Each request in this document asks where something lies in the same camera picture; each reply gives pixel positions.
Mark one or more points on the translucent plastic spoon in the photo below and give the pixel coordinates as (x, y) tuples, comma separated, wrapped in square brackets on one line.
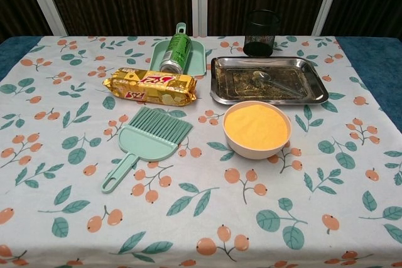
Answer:
[(262, 76)]

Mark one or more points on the beige bowl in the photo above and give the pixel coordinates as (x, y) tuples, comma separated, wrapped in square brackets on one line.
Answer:
[(251, 152)]

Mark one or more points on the stainless steel tray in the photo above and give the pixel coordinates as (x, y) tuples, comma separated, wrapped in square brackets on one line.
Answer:
[(232, 83)]

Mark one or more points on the gold biscuit packet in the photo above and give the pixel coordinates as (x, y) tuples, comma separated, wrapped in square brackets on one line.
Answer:
[(150, 87)]

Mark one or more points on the mint green hand brush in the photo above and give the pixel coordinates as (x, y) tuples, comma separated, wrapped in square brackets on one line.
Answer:
[(147, 142)]

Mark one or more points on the mint green dustpan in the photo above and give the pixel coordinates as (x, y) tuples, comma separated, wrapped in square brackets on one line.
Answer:
[(197, 57)]

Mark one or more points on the green drink can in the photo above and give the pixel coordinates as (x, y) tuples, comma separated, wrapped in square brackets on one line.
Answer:
[(176, 53)]

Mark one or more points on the floral printed tablecloth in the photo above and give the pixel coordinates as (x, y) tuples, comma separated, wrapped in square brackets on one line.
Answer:
[(201, 205)]

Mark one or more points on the black mesh pen holder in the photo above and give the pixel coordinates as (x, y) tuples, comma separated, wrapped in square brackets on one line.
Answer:
[(260, 35)]

